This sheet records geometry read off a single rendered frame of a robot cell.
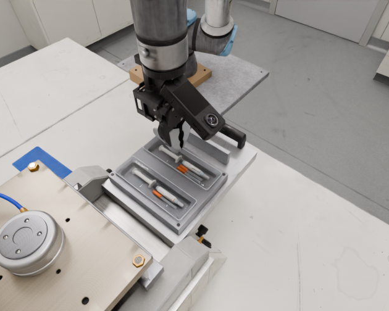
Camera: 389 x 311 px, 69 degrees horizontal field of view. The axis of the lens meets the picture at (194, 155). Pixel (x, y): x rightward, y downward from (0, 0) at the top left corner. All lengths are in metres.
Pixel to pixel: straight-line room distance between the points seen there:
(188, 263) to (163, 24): 0.37
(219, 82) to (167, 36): 0.85
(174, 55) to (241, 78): 0.87
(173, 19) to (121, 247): 0.31
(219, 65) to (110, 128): 0.57
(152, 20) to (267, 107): 1.97
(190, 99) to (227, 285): 0.48
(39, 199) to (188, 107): 0.27
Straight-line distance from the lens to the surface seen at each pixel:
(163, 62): 0.43
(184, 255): 0.53
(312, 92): 2.58
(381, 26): 3.35
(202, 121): 0.45
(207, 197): 0.58
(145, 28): 0.42
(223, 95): 1.19
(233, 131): 0.68
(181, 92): 0.46
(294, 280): 0.81
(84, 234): 0.45
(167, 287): 0.51
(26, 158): 1.10
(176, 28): 0.42
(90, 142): 1.06
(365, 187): 2.06
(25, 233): 0.44
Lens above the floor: 1.50
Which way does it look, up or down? 51 degrees down
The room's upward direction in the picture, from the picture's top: straight up
